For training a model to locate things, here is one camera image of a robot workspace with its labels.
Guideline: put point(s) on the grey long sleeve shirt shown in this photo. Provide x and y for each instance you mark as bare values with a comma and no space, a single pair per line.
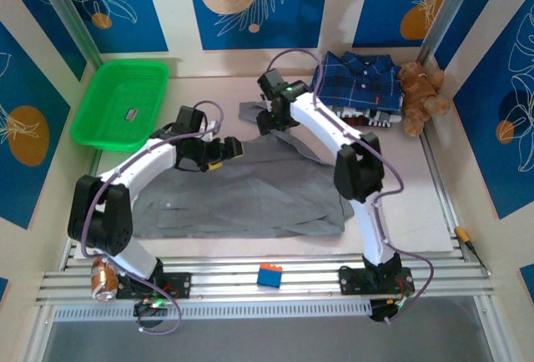
250,195

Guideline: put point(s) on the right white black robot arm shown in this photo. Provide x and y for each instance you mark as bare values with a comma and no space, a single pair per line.
359,170

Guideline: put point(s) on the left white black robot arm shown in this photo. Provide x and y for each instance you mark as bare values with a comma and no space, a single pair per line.
102,220

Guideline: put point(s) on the small label sticker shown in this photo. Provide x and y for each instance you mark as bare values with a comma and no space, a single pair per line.
132,114

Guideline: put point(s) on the blue plaid folded shirt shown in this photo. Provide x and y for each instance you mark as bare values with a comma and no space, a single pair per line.
363,82

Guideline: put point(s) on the black white print folded shirt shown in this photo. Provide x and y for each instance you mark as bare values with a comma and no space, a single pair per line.
375,118

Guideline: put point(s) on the green plastic basket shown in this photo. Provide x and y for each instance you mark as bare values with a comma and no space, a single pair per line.
121,86

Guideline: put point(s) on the blue orange toy brick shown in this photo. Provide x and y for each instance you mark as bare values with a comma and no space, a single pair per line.
269,276

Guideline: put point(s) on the brown teddy bear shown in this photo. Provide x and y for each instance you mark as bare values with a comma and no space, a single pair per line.
417,91

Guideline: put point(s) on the black controller board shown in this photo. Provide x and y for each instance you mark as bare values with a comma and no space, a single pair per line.
150,308
386,310

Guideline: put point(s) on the aluminium rail frame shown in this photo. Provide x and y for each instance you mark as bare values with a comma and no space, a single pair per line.
233,278

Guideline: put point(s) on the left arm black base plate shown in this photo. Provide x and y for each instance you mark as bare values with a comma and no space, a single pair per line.
175,285

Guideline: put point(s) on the aluminium side rail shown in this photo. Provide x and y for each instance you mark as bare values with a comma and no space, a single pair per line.
436,170

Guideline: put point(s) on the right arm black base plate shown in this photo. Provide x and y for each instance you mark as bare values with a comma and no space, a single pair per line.
354,280

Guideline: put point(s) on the aluminium corner post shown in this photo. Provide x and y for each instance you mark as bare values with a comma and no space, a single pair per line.
69,11
446,11

